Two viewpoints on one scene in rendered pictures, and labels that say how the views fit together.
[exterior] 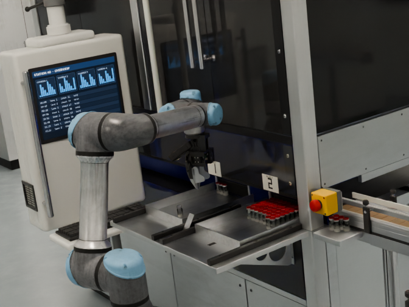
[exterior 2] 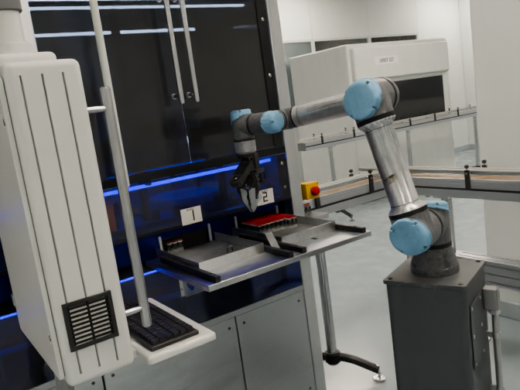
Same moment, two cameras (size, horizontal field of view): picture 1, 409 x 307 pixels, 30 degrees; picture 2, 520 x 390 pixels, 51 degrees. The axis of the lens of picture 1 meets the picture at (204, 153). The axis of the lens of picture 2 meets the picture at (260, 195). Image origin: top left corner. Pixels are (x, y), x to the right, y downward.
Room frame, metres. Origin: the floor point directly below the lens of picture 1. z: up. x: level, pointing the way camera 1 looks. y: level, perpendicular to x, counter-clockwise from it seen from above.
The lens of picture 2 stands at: (2.61, 1.97, 1.39)
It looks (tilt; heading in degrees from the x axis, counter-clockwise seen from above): 9 degrees down; 270
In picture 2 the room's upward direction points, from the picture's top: 8 degrees counter-clockwise
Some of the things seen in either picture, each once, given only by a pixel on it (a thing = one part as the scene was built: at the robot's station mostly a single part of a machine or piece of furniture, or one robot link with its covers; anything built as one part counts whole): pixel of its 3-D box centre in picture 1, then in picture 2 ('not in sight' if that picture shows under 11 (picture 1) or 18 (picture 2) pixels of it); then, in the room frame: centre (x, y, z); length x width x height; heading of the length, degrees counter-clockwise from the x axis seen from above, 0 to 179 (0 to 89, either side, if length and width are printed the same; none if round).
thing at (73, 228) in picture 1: (105, 220); (145, 319); (3.01, 0.44, 0.82); 0.40 x 0.14 x 0.02; 124
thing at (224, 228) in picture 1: (254, 222); (282, 228); (2.56, -0.15, 0.90); 0.34 x 0.26 x 0.04; 124
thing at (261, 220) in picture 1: (263, 217); (275, 225); (2.59, -0.18, 0.91); 0.18 x 0.02 x 0.05; 34
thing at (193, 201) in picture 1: (199, 203); (208, 250); (2.84, 0.04, 0.90); 0.34 x 0.26 x 0.04; 124
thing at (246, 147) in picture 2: (194, 127); (244, 147); (2.66, 0.02, 1.25); 0.08 x 0.08 x 0.05
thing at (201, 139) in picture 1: (198, 149); (249, 169); (2.65, 0.02, 1.17); 0.09 x 0.08 x 0.12; 59
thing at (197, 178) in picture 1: (198, 178); (257, 198); (2.64, 0.03, 1.06); 0.06 x 0.03 x 0.09; 59
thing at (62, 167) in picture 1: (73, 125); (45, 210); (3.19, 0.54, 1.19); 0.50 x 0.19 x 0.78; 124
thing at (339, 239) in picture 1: (340, 233); (308, 216); (2.43, -0.43, 0.87); 0.14 x 0.13 x 0.02; 124
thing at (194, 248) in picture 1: (211, 225); (258, 248); (2.66, 0.01, 0.87); 0.70 x 0.48 x 0.02; 34
